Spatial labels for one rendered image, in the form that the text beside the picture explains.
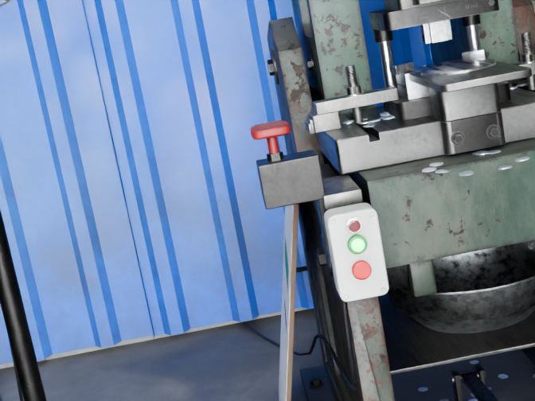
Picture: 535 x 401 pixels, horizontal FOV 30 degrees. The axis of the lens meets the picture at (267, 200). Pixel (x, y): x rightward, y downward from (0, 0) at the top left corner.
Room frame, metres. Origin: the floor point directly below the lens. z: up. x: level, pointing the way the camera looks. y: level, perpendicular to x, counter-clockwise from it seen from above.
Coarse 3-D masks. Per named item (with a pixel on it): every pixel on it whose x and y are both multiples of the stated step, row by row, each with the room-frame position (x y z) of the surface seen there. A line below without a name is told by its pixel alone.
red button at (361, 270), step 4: (360, 260) 1.42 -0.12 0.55; (364, 260) 1.42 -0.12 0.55; (356, 264) 1.41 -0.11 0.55; (360, 264) 1.41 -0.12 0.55; (364, 264) 1.41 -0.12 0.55; (368, 264) 1.41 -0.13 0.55; (352, 268) 1.42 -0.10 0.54; (356, 268) 1.41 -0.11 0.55; (360, 268) 1.41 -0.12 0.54; (364, 268) 1.41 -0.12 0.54; (368, 268) 1.41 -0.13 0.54; (356, 272) 1.41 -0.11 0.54; (360, 272) 1.41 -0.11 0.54; (364, 272) 1.41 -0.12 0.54; (368, 272) 1.41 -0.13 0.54; (356, 276) 1.41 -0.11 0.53; (360, 276) 1.41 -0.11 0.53; (364, 276) 1.41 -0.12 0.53; (368, 276) 1.41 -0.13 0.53
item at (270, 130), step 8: (280, 120) 1.57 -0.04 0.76; (256, 128) 1.52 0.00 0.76; (264, 128) 1.51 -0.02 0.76; (272, 128) 1.51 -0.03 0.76; (280, 128) 1.51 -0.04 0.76; (288, 128) 1.51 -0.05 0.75; (256, 136) 1.51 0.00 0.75; (264, 136) 1.50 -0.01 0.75; (272, 136) 1.51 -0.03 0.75; (272, 144) 1.53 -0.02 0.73; (272, 152) 1.53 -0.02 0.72
